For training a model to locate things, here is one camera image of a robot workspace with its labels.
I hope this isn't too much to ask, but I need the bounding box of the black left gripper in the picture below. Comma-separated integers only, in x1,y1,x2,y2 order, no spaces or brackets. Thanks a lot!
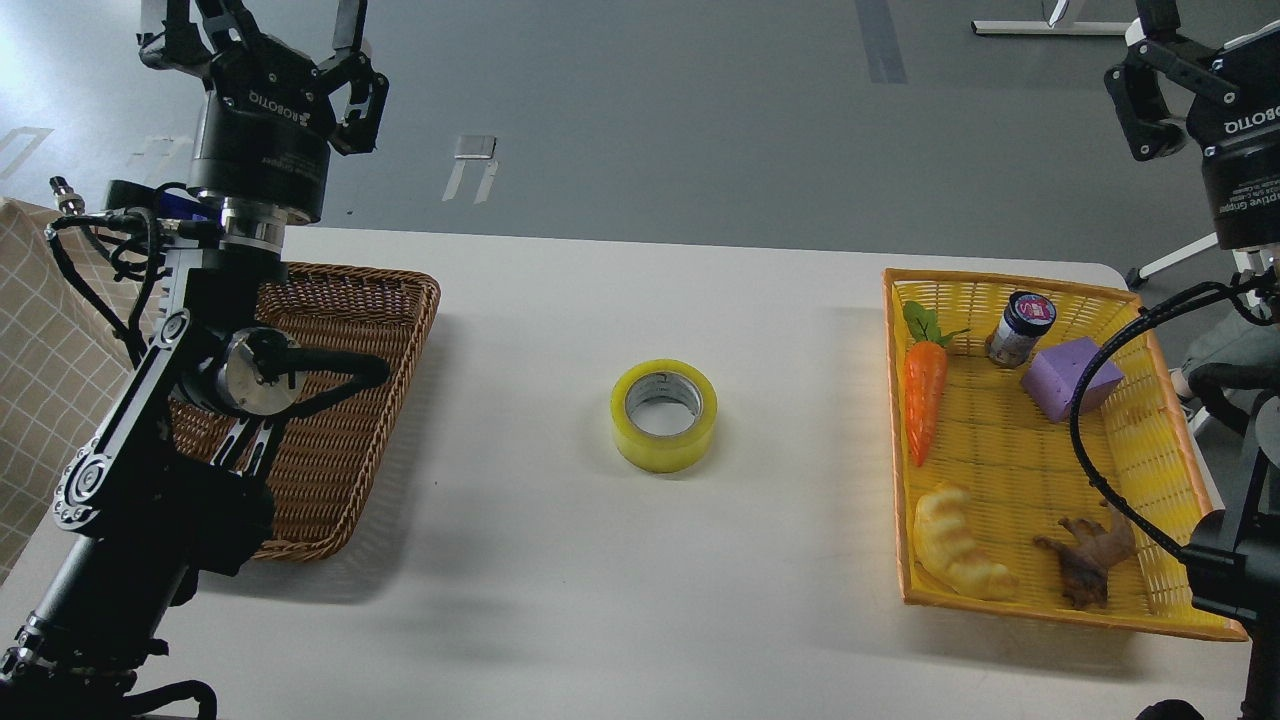
138,1,390,224

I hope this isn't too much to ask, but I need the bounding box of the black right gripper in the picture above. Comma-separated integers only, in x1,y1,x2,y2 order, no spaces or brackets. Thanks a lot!
1103,1,1279,250

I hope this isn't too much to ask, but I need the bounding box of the yellow tape roll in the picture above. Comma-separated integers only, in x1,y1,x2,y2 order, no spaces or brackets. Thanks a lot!
609,357,719,474

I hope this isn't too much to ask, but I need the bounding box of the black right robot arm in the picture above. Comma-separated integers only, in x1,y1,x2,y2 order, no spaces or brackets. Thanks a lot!
1068,1,1279,719

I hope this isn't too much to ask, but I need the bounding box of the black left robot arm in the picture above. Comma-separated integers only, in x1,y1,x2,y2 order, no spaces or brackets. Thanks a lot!
3,1,390,719

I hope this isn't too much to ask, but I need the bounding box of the small dark-lidded jar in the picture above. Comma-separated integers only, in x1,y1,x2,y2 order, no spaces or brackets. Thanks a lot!
986,290,1057,369

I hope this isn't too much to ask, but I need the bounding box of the purple foam block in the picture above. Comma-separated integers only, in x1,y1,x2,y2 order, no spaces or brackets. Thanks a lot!
1021,336,1126,424

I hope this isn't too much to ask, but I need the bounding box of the beige checkered cloth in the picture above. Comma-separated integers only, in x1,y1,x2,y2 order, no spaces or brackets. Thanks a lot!
1,199,127,578

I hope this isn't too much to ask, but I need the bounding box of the orange toy carrot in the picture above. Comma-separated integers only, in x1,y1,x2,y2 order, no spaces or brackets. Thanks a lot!
902,300,970,468

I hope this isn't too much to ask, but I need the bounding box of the yellow plastic basket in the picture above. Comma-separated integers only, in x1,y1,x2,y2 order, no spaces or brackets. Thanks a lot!
883,268,1247,641

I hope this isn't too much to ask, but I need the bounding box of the brown wicker basket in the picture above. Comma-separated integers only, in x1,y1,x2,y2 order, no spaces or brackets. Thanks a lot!
196,263,440,575

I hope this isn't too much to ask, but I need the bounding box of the brown toy animal figure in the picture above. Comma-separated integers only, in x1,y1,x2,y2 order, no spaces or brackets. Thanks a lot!
1032,500,1137,610

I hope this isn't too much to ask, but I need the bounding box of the yellow toy croissant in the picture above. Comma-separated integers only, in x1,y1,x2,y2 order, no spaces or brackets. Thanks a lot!
911,484,1019,601

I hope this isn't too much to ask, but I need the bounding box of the white table leg frame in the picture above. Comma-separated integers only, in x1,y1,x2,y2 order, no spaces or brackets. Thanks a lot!
970,1,1135,37

